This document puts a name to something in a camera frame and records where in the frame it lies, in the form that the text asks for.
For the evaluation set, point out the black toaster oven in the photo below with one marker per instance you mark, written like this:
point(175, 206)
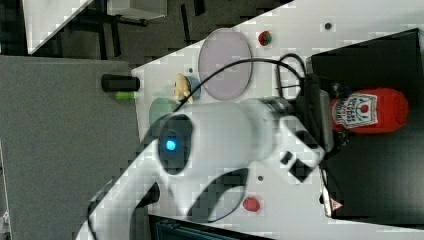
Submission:
point(377, 178)

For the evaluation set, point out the yellow toy banana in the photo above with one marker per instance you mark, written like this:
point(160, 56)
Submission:
point(182, 89)

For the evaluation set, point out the white side table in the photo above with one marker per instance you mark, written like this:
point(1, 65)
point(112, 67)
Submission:
point(44, 18)

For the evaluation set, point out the dark crate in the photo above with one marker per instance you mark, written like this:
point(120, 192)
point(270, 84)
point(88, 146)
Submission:
point(170, 229)

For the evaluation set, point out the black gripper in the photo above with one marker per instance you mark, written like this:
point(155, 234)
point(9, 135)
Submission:
point(315, 113)

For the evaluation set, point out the small blue bowl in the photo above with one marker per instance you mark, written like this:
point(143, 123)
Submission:
point(194, 83)

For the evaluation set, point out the red toy strawberry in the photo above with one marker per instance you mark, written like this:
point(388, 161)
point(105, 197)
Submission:
point(265, 38)

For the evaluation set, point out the red ketchup bottle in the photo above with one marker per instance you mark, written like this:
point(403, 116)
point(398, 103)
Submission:
point(370, 111)

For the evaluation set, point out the round grey plate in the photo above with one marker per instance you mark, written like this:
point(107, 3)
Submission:
point(221, 48)

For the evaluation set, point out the red toy fruit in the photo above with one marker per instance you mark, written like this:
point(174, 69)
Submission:
point(251, 204)

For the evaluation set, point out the green marker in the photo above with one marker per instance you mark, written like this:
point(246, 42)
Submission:
point(125, 95)

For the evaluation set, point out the black cylinder post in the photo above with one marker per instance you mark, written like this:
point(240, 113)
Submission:
point(119, 83)

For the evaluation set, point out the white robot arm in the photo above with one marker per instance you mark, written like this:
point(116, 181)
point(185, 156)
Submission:
point(203, 153)

